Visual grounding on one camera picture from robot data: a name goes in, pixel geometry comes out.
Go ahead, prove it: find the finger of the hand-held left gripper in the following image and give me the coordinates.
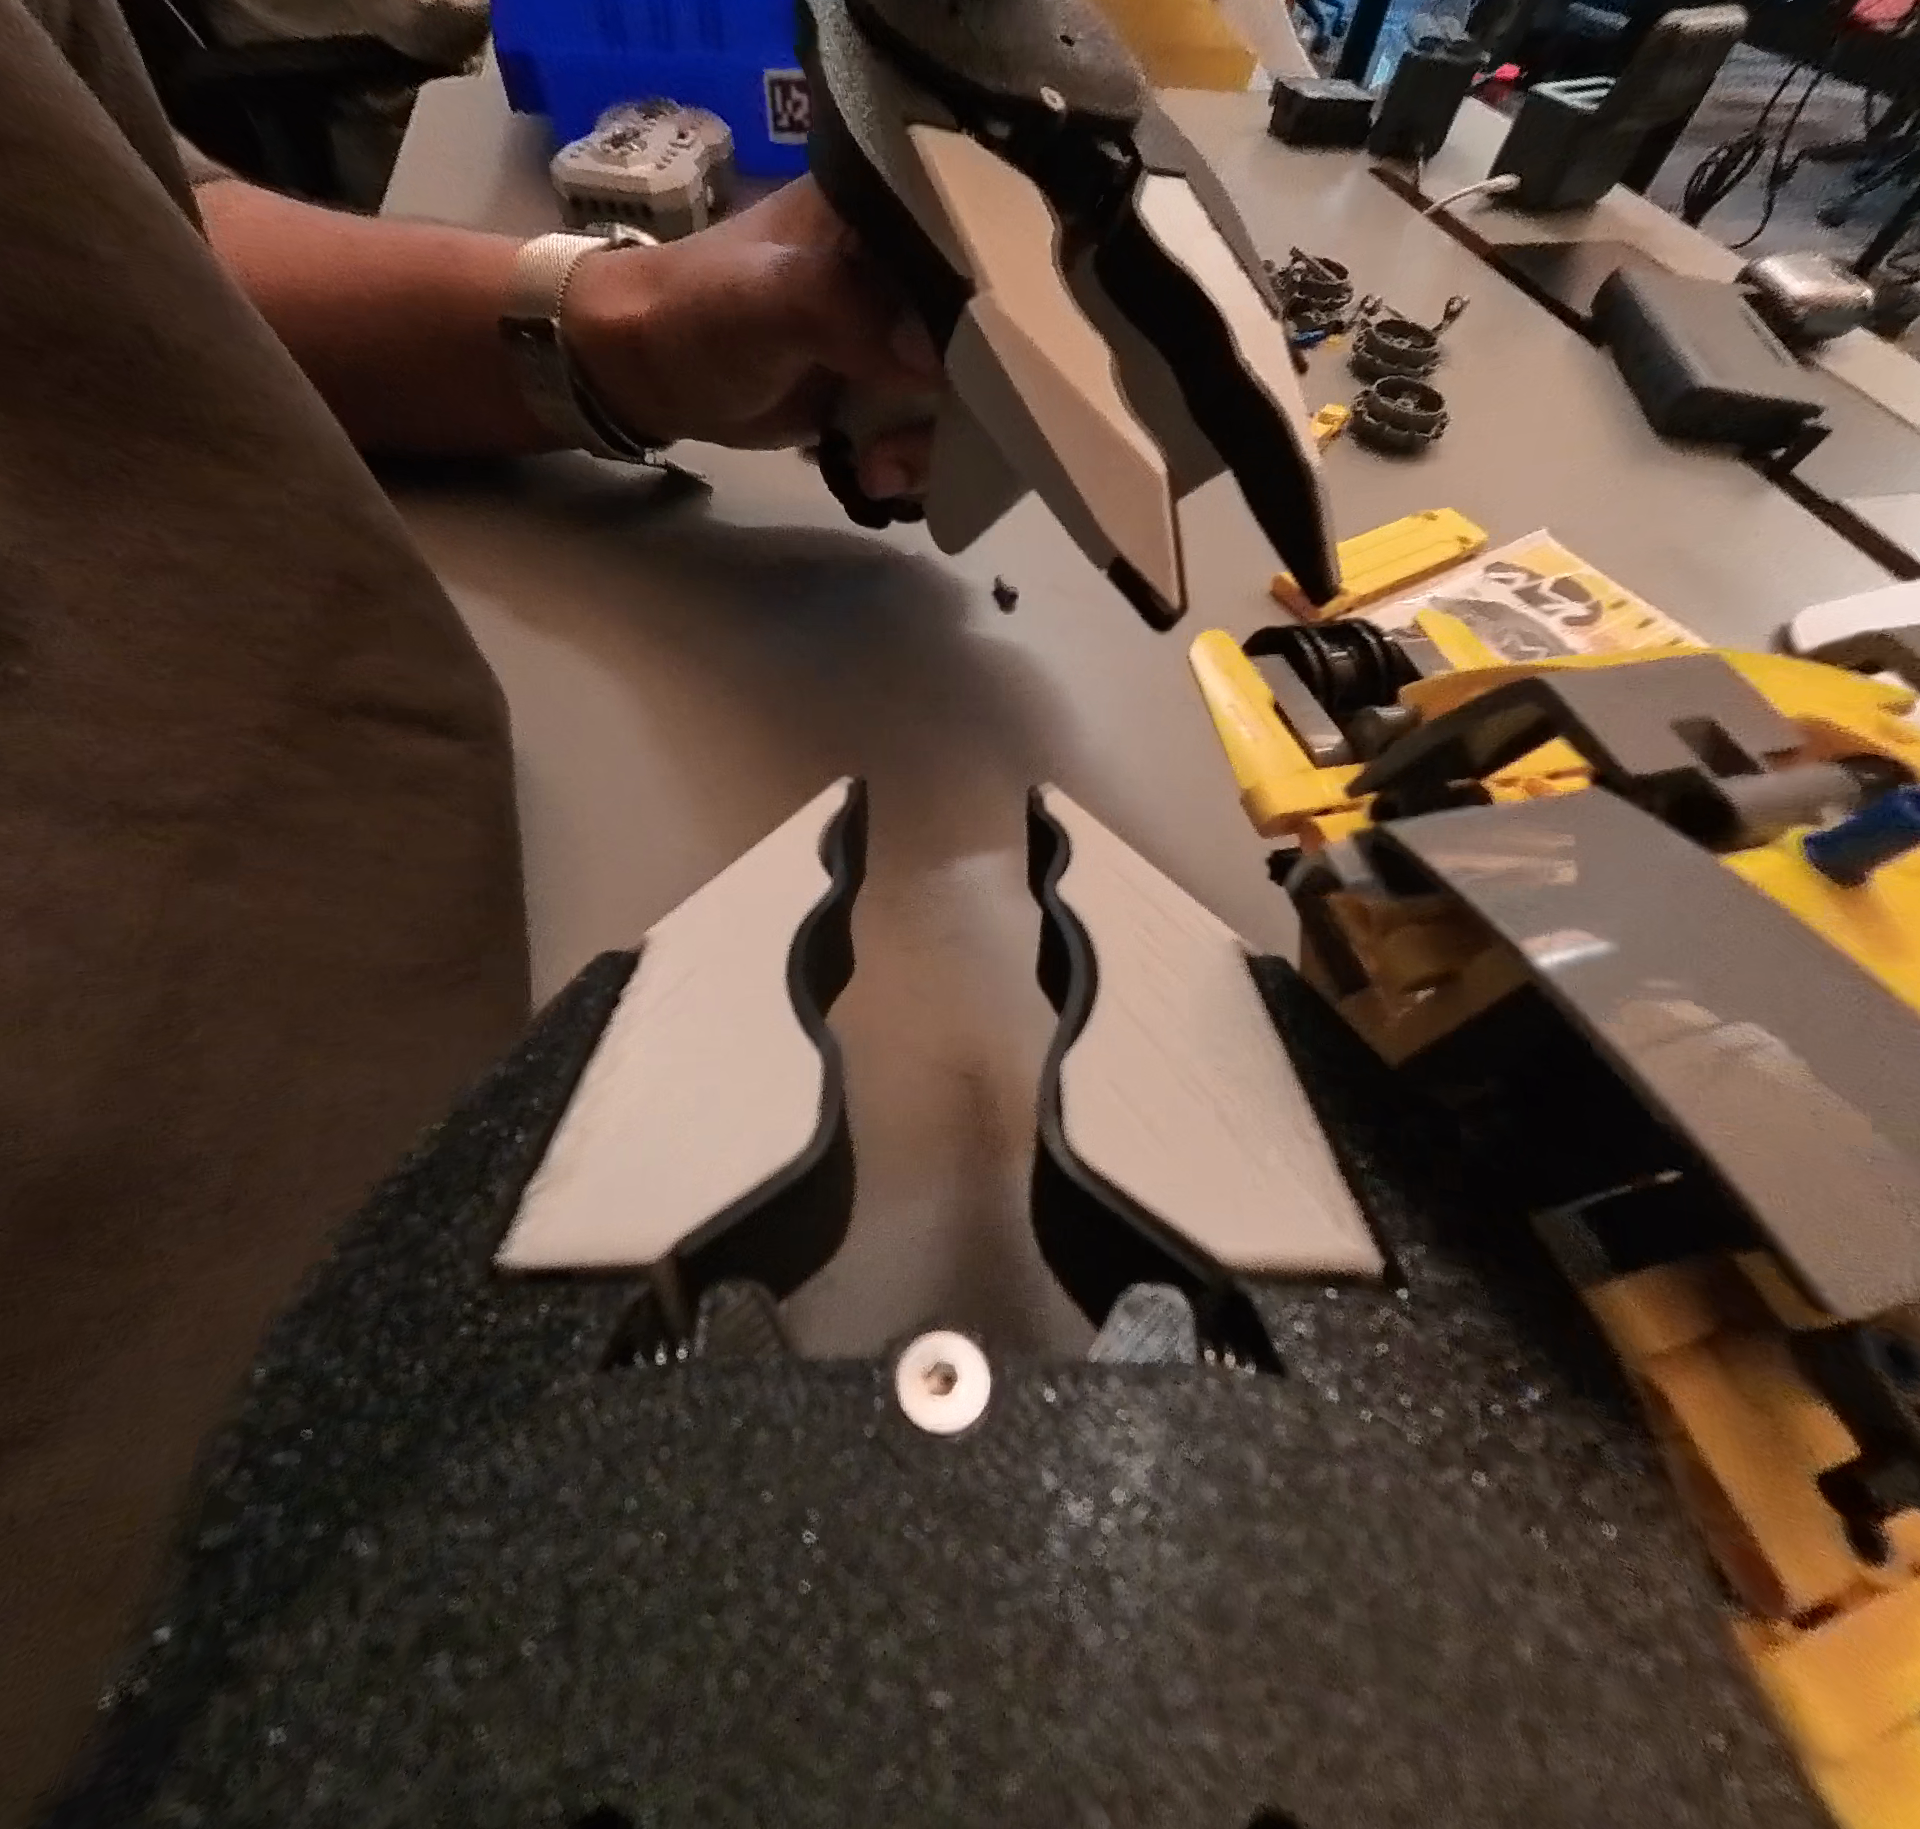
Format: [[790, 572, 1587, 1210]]
[[1106, 166, 1345, 611], [907, 127, 1190, 635]]

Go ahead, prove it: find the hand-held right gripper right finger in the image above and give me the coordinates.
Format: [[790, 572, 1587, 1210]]
[[1024, 782, 1388, 1364]]

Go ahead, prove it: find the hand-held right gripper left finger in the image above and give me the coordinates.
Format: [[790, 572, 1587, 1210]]
[[494, 774, 871, 1329]]

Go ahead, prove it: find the yellow plastic toy plate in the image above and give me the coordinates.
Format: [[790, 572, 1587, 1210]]
[[1269, 505, 1489, 617]]

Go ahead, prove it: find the yellow grey toy brick vehicle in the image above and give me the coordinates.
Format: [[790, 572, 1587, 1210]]
[[1187, 611, 1920, 1829]]

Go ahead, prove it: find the person's left forearm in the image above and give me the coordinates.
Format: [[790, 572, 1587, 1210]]
[[191, 178, 578, 462]]

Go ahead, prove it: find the person's left hand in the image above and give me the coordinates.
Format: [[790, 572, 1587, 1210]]
[[560, 183, 953, 511]]

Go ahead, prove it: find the black toy wheel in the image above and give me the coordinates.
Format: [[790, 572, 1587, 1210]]
[[1264, 250, 1354, 347], [1346, 312, 1450, 382], [1346, 378, 1453, 453]]

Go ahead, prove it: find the yellow box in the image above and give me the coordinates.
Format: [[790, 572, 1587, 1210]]
[[1078, 0, 1303, 95]]

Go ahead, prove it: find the small black charger block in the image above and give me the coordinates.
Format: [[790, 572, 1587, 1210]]
[[1265, 79, 1376, 149]]

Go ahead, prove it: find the blue storage bin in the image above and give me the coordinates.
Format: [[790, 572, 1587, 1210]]
[[481, 0, 817, 183]]

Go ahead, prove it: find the grey toy motor block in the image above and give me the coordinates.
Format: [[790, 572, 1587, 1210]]
[[547, 100, 737, 235]]

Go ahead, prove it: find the yellow grey sticker sheet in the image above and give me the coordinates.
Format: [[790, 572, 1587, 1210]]
[[1357, 527, 1708, 662]]

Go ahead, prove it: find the large black charging dock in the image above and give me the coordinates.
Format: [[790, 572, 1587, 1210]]
[[1488, 3, 1751, 216]]

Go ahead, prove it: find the flat black device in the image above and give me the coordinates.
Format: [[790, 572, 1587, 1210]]
[[1589, 265, 1836, 453]]

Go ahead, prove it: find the silver mesh wristwatch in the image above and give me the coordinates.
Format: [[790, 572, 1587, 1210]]
[[498, 226, 710, 491]]

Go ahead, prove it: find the person's dark brown shirt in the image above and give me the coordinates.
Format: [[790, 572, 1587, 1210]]
[[0, 0, 535, 1829]]

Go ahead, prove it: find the silver computer mouse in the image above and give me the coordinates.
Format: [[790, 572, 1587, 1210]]
[[1735, 250, 1878, 345]]

